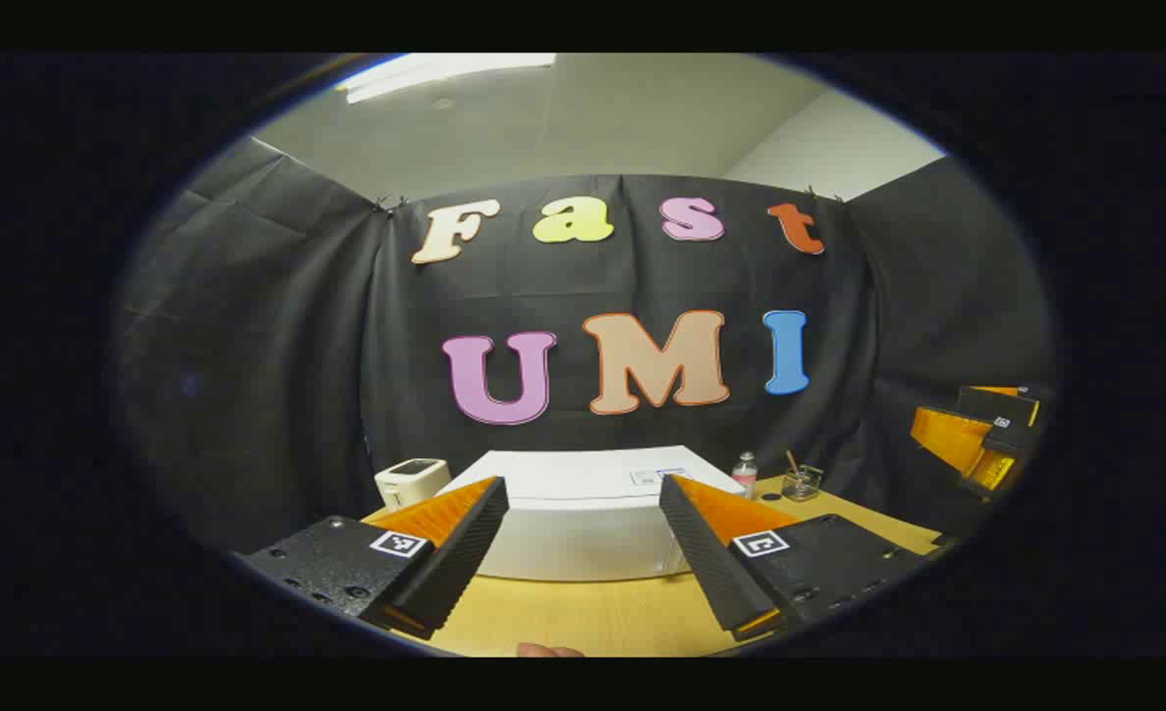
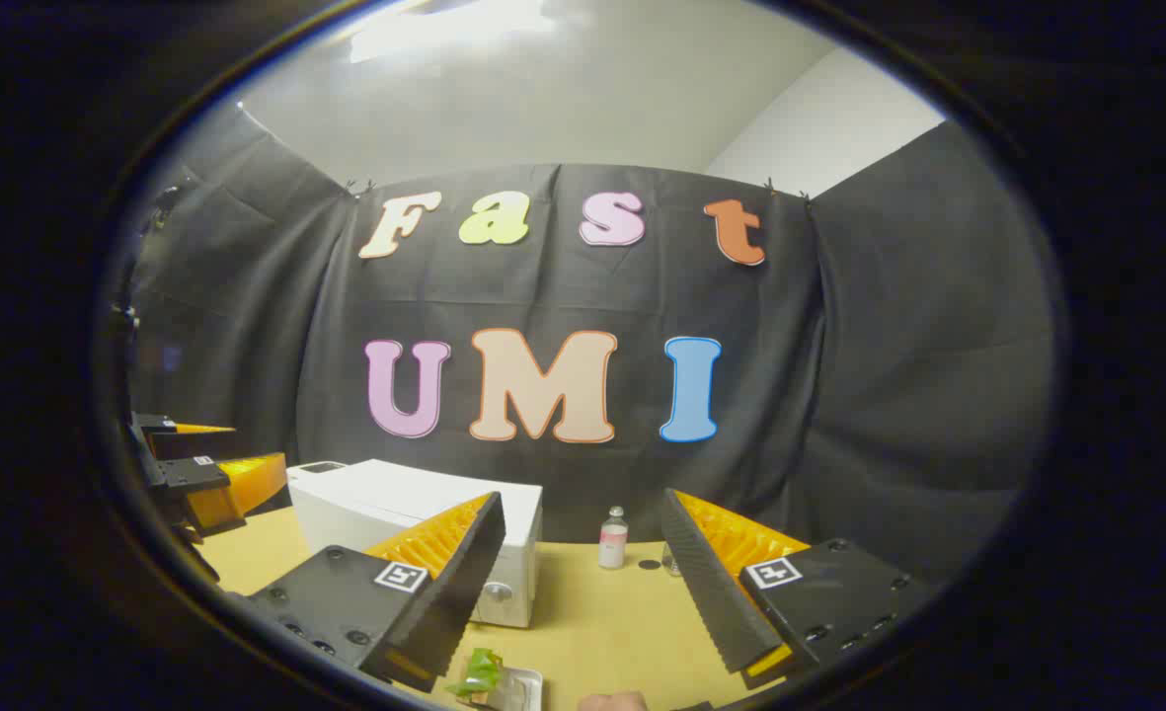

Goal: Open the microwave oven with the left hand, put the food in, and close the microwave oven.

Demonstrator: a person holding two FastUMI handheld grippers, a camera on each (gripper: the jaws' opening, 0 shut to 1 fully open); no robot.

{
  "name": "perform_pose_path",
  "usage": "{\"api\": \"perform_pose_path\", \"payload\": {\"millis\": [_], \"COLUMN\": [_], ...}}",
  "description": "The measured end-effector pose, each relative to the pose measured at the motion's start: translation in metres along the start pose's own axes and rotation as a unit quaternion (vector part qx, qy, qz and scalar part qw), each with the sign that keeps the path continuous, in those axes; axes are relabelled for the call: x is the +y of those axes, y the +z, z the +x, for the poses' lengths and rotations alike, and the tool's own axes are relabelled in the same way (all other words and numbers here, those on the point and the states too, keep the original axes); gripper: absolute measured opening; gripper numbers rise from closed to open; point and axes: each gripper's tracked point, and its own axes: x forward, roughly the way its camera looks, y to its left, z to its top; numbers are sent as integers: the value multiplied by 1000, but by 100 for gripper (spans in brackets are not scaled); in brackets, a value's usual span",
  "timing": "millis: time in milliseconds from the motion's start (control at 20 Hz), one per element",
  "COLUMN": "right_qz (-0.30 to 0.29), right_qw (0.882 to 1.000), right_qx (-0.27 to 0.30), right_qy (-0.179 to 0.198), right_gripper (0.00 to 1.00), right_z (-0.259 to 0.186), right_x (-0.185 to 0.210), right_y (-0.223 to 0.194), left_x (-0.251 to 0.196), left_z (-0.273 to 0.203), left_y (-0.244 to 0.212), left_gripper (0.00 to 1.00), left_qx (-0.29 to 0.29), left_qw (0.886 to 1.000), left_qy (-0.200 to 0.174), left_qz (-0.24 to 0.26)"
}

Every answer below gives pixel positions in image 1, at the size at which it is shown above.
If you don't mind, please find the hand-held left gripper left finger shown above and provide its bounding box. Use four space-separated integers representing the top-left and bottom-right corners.
237 475 510 641

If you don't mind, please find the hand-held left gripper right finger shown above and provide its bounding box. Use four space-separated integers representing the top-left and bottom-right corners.
659 473 939 642

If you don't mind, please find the white microwave oven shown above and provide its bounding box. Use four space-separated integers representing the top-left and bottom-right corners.
439 445 747 584

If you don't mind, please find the small white appliance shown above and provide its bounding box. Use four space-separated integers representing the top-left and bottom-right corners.
375 458 451 510

